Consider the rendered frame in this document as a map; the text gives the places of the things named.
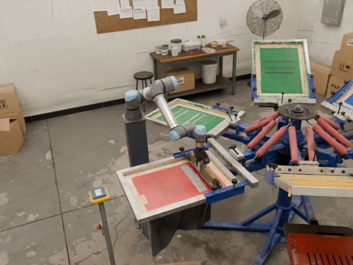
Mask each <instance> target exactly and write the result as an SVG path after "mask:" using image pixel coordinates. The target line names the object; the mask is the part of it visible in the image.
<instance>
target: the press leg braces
mask: <svg viewBox="0 0 353 265"><path fill-rule="evenodd" d="M298 206H299V205H298V204H295V203H293V202H292V211H293V212H295V213H296V214H297V215H299V216H300V217H301V218H302V219H303V220H305V221H306V222H307V223H308V221H307V217H306V215H305V214H304V213H303V212H302V211H301V210H299V209H298ZM275 209H276V203H273V204H272V205H270V206H268V207H267V208H265V209H263V210H261V211H260V212H258V213H256V214H255V215H253V216H251V217H249V218H248V219H246V220H244V221H243V222H238V227H243V228H250V223H252V222H254V221H256V220H257V219H259V218H261V217H262V216H264V215H266V214H268V213H270V212H271V211H273V210H275ZM282 213H283V210H282V209H280V208H279V209H278V211H277V214H276V217H275V219H274V222H273V225H272V227H271V230H270V232H269V235H268V237H267V240H266V242H265V244H264V245H263V247H262V249H261V250H260V252H259V253H261V254H263V255H265V256H267V255H268V253H269V251H270V250H271V248H270V245H271V242H272V240H273V237H274V234H275V232H276V229H277V226H278V224H279V221H280V219H281V216H282Z"/></svg>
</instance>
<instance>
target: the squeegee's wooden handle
mask: <svg viewBox="0 0 353 265"><path fill-rule="evenodd" d="M189 157H190V160H191V161H192V162H193V163H194V164H195V160H196V159H195V157H194V152H193V151H189ZM200 162H201V165H200V172H201V173H202V174H203V175H204V176H205V178H206V179H207V180H208V181H209V182H211V183H212V184H215V185H216V180H217V178H216V177H215V176H214V175H213V174H212V173H211V171H210V170H209V169H208V168H207V167H206V165H205V164H204V163H203V162H202V161H200ZM195 165H196V164H195Z"/></svg>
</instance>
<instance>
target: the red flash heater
mask: <svg viewBox="0 0 353 265"><path fill-rule="evenodd" d="M287 249H288V254H289V259H290V265H353V237H348V236H331V235H314V234H305V233H287Z"/></svg>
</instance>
